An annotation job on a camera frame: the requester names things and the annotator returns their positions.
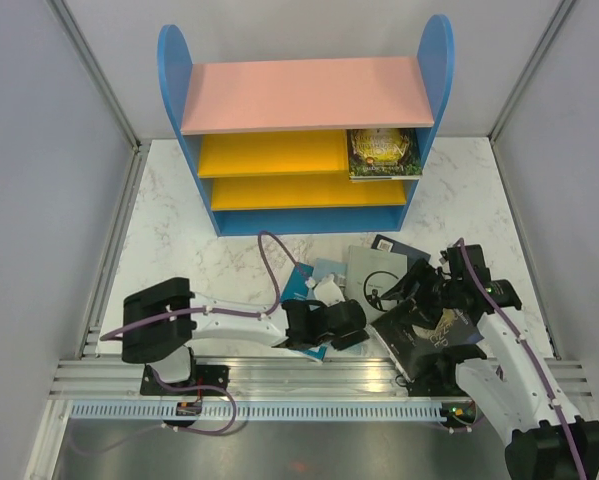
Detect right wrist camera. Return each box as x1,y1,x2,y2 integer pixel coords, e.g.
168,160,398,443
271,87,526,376
439,250,450,273

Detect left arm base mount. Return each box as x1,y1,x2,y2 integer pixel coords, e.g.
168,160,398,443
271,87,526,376
140,364,230,417

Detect yellow book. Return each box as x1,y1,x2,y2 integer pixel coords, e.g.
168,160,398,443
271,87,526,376
350,176,408,184

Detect light blue book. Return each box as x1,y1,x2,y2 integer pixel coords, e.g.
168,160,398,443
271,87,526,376
312,258,347,289

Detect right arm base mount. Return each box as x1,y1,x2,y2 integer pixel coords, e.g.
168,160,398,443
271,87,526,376
405,358,485,435

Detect bright blue book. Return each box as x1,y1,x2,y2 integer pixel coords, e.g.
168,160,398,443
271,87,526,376
280,263,327,362

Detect navy blue book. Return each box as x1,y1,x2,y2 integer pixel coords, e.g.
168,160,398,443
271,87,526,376
371,234,430,269

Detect black Moon and Sixpence book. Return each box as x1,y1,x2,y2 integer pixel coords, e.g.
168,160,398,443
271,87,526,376
370,309,483,381

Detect pale grey Gatsby book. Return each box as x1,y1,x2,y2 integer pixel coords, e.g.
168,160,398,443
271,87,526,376
344,246,408,324

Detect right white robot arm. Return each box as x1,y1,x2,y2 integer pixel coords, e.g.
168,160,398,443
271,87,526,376
371,240,599,479

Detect aluminium rail frame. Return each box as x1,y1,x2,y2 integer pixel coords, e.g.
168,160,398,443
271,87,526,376
48,355,595,401

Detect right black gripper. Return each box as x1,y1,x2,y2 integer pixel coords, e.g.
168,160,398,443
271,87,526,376
380,257,462,330

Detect green Alice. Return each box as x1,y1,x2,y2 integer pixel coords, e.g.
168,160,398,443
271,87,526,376
346,128,423,180

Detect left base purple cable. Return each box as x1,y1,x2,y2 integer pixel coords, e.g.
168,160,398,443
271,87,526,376
68,384,238,456

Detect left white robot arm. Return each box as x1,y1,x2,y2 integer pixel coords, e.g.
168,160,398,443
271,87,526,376
117,277,369,397

